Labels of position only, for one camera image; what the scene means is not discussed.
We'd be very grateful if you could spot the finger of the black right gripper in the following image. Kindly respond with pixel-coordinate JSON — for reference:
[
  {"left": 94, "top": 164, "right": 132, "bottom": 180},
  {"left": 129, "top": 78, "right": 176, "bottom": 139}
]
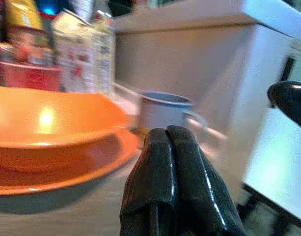
[{"left": 267, "top": 80, "right": 301, "bottom": 131}]

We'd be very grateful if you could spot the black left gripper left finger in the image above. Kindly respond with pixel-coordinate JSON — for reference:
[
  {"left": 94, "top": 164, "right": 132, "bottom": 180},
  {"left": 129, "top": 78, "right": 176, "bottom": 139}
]
[{"left": 119, "top": 127, "right": 178, "bottom": 236}]

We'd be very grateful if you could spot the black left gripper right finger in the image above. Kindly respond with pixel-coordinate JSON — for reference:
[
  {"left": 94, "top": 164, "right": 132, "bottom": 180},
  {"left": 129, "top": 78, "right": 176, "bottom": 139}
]
[{"left": 166, "top": 125, "right": 247, "bottom": 236}]

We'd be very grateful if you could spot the orange round plate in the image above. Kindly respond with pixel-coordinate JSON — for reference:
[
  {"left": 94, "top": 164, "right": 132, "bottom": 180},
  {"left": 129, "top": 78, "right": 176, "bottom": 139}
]
[{"left": 0, "top": 85, "right": 144, "bottom": 197}]

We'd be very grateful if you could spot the white cabinet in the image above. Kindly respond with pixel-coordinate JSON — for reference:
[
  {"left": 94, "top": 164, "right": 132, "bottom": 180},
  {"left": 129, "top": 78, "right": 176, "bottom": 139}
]
[{"left": 113, "top": 0, "right": 301, "bottom": 229}]

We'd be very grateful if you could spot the white mug with blue rim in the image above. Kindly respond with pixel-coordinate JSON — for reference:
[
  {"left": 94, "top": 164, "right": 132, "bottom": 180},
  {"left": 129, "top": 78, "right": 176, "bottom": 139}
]
[{"left": 137, "top": 90, "right": 208, "bottom": 135}]

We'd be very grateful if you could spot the white printed carton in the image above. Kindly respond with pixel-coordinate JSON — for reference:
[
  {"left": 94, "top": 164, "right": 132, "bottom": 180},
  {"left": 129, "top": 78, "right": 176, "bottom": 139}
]
[{"left": 51, "top": 8, "right": 116, "bottom": 97}]

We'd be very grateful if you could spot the red container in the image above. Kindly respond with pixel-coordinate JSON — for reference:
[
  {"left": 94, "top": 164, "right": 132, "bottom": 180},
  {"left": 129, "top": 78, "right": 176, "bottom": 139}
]
[{"left": 0, "top": 60, "right": 65, "bottom": 92}]

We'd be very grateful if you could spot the light blue container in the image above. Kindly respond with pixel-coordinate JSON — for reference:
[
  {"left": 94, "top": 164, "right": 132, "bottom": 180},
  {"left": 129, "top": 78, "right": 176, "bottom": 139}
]
[{"left": 41, "top": 3, "right": 59, "bottom": 17}]

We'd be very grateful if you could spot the yellow package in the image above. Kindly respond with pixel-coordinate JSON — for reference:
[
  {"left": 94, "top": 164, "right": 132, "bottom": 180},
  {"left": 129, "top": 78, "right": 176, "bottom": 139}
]
[{"left": 4, "top": 0, "right": 44, "bottom": 31}]

